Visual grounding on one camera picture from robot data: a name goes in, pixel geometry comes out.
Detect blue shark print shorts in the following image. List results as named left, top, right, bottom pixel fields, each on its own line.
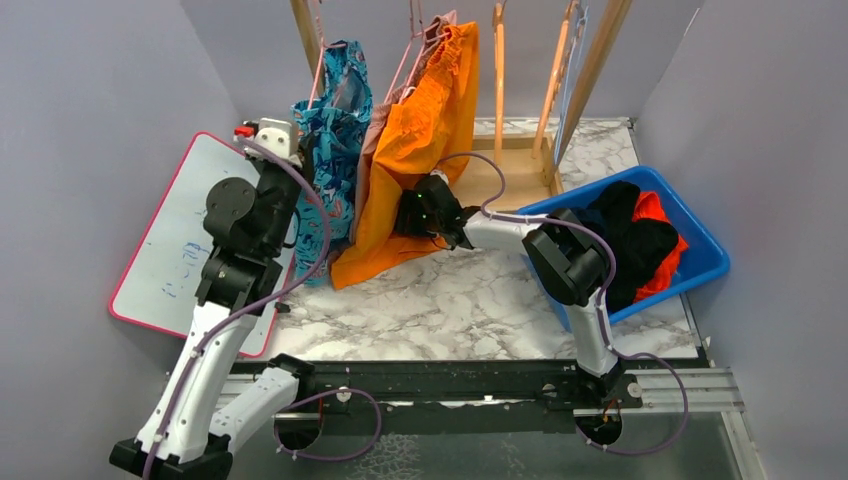
left=291, top=40, right=374, bottom=278

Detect pink hanger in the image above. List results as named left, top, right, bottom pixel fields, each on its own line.
left=307, top=0, right=341, bottom=109
left=383, top=0, right=423, bottom=103
left=400, top=24, right=447, bottom=102

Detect orange hanger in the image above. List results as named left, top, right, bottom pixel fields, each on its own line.
left=531, top=0, right=579, bottom=158
left=492, top=1, right=506, bottom=165

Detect black shorts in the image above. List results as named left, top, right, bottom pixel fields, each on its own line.
left=577, top=181, right=688, bottom=313

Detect light blue wire hanger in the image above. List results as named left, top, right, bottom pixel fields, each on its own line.
left=553, top=1, right=588, bottom=170

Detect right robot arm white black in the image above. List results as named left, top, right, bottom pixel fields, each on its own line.
left=394, top=175, right=623, bottom=407

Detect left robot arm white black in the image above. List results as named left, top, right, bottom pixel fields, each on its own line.
left=109, top=124, right=315, bottom=479

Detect orange shorts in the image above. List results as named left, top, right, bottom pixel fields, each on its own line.
left=330, top=22, right=479, bottom=289

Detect pink beige shorts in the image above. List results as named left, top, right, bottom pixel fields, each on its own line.
left=349, top=9, right=458, bottom=243

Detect wooden clothes rack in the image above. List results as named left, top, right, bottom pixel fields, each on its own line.
left=290, top=0, right=634, bottom=213

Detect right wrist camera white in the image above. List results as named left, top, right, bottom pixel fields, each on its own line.
left=428, top=169, right=450, bottom=189

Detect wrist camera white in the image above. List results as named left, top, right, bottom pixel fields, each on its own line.
left=233, top=118, right=299, bottom=162
left=428, top=169, right=450, bottom=189

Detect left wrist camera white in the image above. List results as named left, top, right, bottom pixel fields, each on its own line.
left=233, top=118, right=299, bottom=162

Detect whiteboard with pink frame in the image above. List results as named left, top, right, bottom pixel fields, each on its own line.
left=109, top=132, right=260, bottom=338

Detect black mounting rail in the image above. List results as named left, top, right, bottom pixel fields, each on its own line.
left=225, top=357, right=710, bottom=439

